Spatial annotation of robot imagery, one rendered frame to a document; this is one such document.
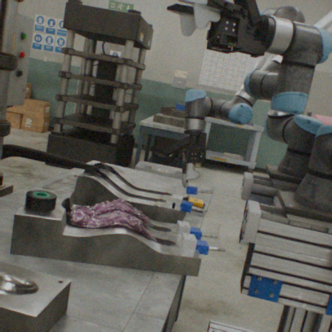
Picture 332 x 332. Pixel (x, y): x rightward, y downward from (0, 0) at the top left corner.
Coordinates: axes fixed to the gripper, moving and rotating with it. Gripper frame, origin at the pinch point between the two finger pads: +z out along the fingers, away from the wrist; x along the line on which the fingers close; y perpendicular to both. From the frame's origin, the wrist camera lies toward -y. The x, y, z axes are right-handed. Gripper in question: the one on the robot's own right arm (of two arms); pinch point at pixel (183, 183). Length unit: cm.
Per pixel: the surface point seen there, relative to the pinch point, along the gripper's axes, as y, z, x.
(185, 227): 5.1, 11.3, -30.0
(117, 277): -8, 21, -56
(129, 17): -120, -170, 332
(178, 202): 0.2, 5.7, -13.4
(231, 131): 4, -64, 628
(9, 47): -66, -46, -14
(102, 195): -25.8, 5.1, -17.7
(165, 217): -3.6, 10.8, -17.1
